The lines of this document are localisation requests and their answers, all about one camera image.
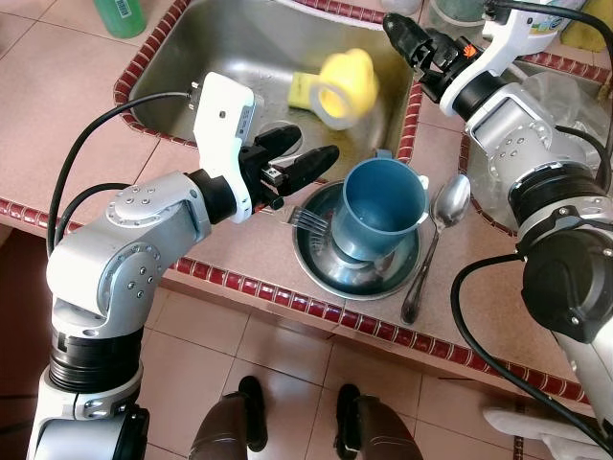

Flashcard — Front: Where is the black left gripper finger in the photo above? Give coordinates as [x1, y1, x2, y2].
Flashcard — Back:
[280, 146, 341, 190]
[259, 123, 304, 160]

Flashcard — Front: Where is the steel fork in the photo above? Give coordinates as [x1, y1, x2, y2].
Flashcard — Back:
[285, 206, 331, 236]

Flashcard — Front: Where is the yellow plastic cup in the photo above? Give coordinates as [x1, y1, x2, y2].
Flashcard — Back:
[308, 48, 379, 131]

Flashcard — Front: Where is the blue plastic cup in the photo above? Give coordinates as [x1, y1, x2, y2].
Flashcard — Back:
[330, 150, 430, 265]

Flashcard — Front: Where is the white detergent bottle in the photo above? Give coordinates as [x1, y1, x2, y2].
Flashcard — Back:
[508, 0, 574, 54]

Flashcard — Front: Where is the clear plastic bag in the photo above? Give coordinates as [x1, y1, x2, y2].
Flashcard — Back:
[522, 67, 613, 145]

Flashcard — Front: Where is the yellow dish cloth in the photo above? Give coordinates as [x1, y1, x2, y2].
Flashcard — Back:
[563, 0, 613, 54]

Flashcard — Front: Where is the green dish soap bottle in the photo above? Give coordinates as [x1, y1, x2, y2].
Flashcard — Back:
[96, 0, 147, 39]

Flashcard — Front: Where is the robot right leg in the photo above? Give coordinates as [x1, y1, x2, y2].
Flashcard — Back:
[335, 383, 422, 460]

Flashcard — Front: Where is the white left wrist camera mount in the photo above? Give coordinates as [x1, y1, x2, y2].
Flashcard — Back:
[193, 73, 264, 223]

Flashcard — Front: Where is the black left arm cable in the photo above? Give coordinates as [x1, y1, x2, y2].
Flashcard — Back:
[48, 89, 207, 255]

